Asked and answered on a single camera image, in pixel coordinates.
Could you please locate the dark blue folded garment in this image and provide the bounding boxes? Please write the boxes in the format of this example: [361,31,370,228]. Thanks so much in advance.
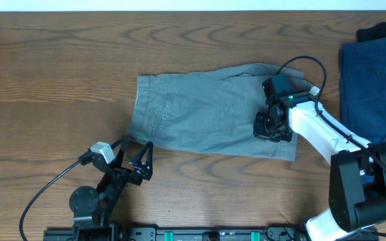
[339,37,386,143]

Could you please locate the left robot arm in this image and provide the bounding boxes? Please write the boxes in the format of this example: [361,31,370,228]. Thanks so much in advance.
[69,137,153,240]

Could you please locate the black folded garment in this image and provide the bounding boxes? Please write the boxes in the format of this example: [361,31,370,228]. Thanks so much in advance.
[356,22,386,43]

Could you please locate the grey shorts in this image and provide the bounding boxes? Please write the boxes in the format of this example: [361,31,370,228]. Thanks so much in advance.
[127,63,313,161]

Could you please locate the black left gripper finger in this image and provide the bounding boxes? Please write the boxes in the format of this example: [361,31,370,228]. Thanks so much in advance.
[110,137,129,167]
[129,141,153,171]

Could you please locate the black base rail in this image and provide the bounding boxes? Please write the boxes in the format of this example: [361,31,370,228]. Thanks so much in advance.
[43,224,311,241]

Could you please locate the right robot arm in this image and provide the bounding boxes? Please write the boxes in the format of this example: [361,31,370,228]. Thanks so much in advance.
[253,90,386,240]

